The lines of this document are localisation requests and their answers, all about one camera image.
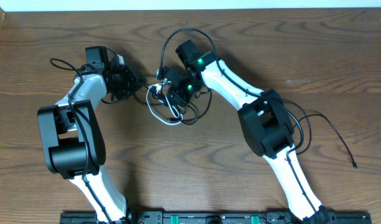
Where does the white cable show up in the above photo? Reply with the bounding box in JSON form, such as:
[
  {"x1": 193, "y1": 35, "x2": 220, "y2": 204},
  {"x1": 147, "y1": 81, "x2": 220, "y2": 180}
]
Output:
[{"x1": 145, "y1": 81, "x2": 183, "y2": 127}]

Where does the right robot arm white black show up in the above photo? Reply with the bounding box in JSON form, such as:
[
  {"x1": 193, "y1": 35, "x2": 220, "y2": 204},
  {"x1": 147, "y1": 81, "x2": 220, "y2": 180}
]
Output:
[{"x1": 173, "y1": 40, "x2": 330, "y2": 223}]

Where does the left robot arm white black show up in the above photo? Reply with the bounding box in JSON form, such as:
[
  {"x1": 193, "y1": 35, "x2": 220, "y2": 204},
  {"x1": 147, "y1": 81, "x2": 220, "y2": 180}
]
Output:
[{"x1": 37, "y1": 45, "x2": 145, "y2": 223}]

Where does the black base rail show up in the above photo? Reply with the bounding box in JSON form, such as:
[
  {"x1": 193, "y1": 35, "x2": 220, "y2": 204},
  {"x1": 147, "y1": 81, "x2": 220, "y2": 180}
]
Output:
[{"x1": 59, "y1": 212, "x2": 372, "y2": 224}]

